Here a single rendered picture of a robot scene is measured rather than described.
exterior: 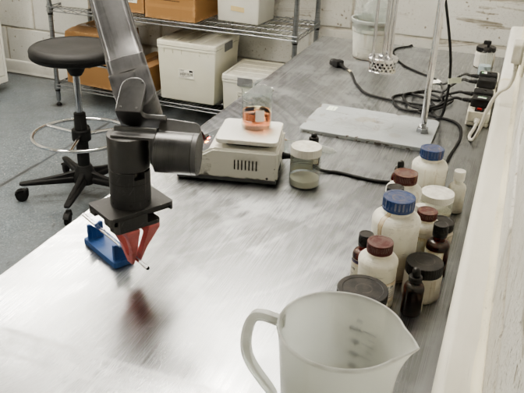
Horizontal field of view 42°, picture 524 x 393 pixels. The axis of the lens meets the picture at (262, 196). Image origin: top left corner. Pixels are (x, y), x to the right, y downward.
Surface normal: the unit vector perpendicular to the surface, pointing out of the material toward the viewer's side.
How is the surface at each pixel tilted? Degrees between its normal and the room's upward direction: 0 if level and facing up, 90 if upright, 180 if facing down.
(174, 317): 0
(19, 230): 0
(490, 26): 90
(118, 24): 37
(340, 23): 90
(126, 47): 28
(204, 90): 92
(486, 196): 0
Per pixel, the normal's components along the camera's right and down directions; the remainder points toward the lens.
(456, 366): 0.04, -0.90
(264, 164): -0.13, 0.44
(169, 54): -0.36, 0.44
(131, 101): -0.04, -0.43
